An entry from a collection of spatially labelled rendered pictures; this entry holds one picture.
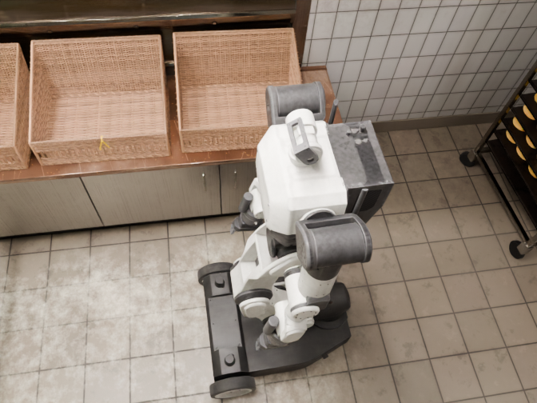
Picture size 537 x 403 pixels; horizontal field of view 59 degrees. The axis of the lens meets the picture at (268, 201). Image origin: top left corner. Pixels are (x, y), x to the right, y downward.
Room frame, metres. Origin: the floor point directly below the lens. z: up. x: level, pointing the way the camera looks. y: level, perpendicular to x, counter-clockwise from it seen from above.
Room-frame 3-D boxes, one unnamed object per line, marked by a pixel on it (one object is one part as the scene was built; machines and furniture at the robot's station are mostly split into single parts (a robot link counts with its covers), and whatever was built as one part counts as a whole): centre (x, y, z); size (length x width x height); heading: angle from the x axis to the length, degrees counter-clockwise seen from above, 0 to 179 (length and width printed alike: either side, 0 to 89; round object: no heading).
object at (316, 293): (0.49, -0.13, 1.12); 0.13 x 0.12 x 0.22; 14
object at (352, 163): (0.71, -0.12, 1.23); 0.34 x 0.30 x 0.36; 15
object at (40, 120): (1.39, 0.77, 0.72); 0.56 x 0.49 x 0.28; 103
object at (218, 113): (1.54, 0.19, 0.72); 0.56 x 0.49 x 0.28; 103
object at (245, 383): (0.38, 0.06, 0.10); 0.20 x 0.05 x 0.20; 105
